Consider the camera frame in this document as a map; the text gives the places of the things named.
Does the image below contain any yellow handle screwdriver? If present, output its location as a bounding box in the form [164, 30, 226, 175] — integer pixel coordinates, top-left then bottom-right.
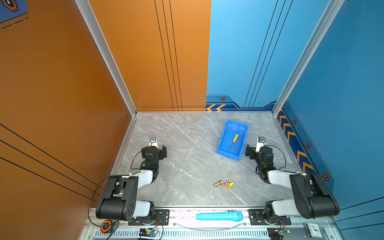
[228, 134, 239, 153]

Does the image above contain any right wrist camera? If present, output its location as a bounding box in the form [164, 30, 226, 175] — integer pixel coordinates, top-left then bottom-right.
[255, 137, 266, 153]

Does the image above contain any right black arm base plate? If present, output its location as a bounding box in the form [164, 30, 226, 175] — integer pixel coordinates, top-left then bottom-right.
[248, 209, 292, 226]

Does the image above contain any orange black tape measure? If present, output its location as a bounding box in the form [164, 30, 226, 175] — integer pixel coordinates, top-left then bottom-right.
[100, 220, 114, 234]

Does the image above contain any cyan plastic cylinder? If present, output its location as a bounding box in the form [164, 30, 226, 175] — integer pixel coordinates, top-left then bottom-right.
[196, 211, 244, 222]

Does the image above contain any white desk clock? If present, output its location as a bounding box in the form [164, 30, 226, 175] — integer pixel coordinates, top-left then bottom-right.
[305, 223, 324, 239]

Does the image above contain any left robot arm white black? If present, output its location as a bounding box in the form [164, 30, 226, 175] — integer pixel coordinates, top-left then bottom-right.
[96, 146, 167, 225]

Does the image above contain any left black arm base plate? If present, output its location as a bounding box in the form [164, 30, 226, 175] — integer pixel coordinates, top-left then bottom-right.
[128, 209, 170, 226]

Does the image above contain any small circuit board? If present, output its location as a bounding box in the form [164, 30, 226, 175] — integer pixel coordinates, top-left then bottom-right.
[267, 228, 291, 240]
[138, 228, 159, 240]

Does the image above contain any right small circuit board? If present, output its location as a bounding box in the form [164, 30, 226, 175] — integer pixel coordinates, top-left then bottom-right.
[267, 228, 291, 240]

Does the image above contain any small brass fitting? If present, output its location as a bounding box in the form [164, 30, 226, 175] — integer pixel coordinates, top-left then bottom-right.
[214, 180, 224, 187]

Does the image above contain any left small circuit board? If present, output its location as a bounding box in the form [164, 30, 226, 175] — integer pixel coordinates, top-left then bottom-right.
[138, 228, 159, 240]

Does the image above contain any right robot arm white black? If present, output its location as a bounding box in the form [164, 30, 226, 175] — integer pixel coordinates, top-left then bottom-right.
[246, 145, 340, 225]

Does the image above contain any blue plastic bin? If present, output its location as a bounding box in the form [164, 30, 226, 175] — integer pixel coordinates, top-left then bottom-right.
[216, 120, 249, 161]

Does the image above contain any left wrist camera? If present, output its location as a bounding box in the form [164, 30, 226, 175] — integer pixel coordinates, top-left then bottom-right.
[150, 137, 158, 148]

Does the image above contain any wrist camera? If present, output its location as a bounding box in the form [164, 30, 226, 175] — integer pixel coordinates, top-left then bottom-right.
[255, 137, 266, 153]
[150, 137, 158, 148]

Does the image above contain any small colourful battery pack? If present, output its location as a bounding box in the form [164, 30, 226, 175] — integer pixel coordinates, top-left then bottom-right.
[224, 181, 234, 189]

